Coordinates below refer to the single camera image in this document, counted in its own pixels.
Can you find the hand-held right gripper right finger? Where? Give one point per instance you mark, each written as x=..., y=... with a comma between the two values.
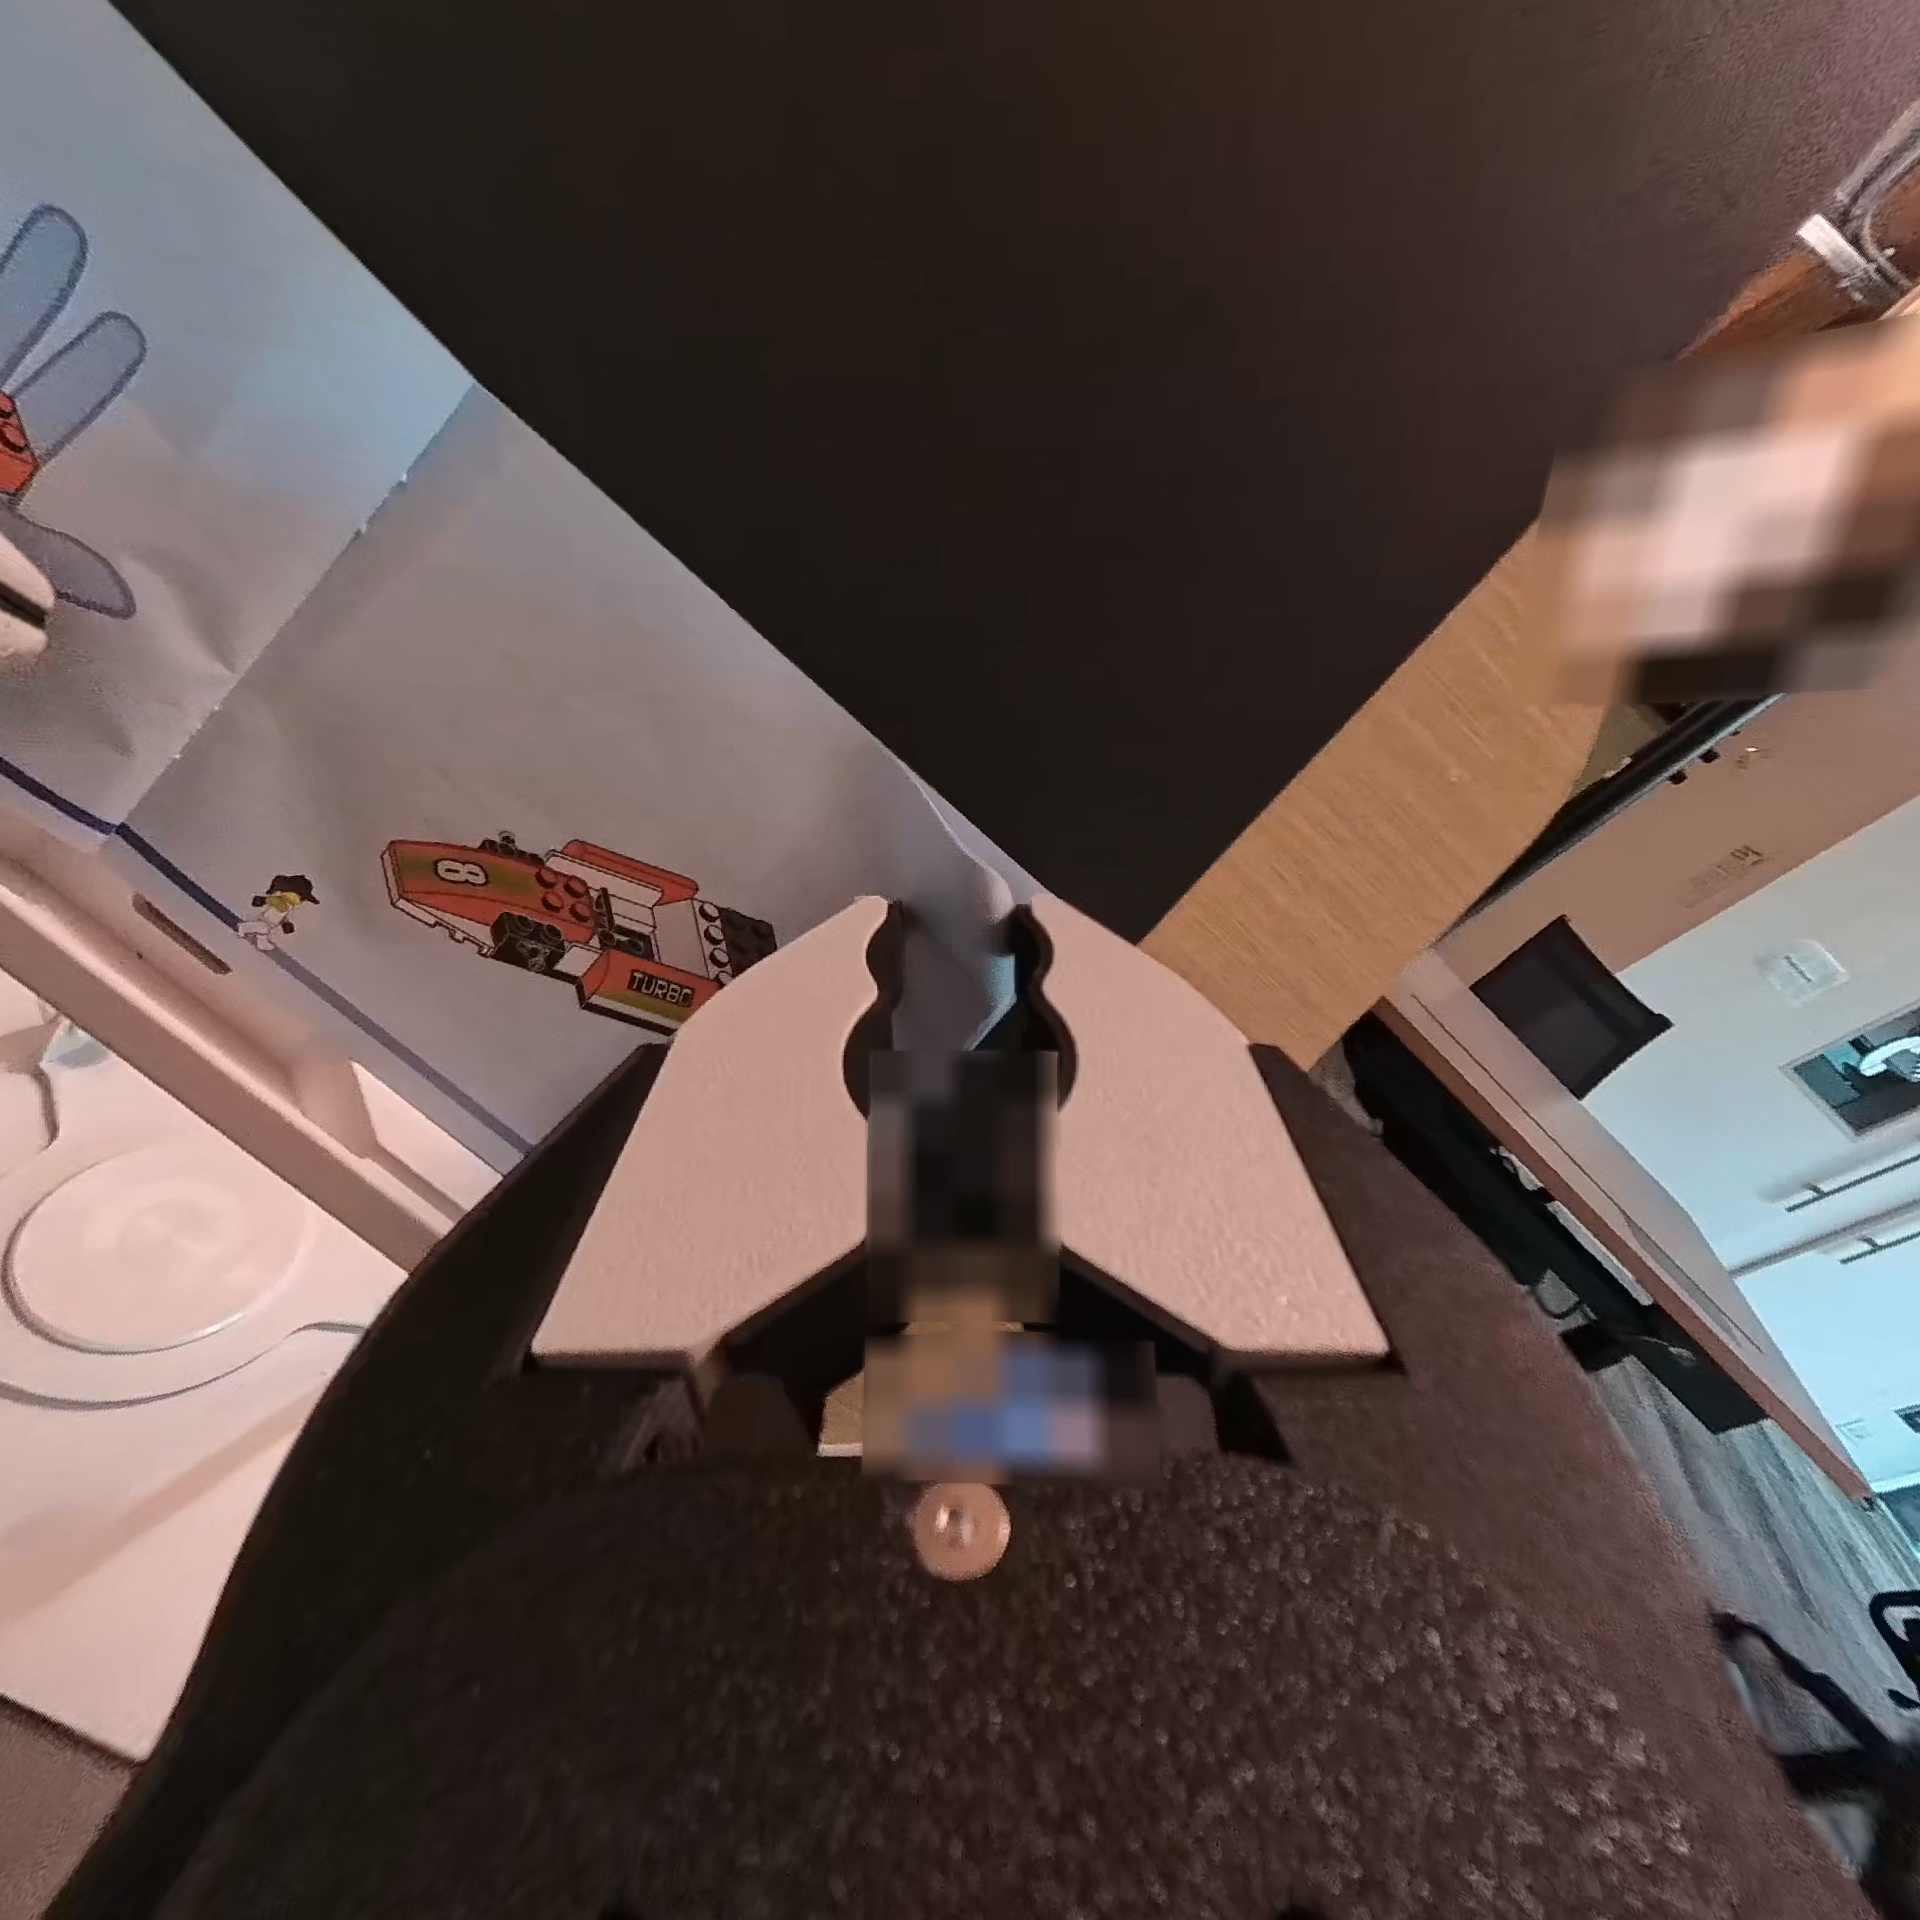
x=1217, y=1186

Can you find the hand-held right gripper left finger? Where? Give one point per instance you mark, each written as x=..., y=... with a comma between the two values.
x=706, y=1186

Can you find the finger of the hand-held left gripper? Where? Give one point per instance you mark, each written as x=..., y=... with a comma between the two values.
x=21, y=603

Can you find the instruction booklet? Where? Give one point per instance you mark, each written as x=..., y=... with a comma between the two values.
x=451, y=689

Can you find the white book stand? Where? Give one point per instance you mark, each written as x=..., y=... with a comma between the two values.
x=151, y=1411

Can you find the wooden desk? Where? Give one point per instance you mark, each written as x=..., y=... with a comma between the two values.
x=1622, y=1201

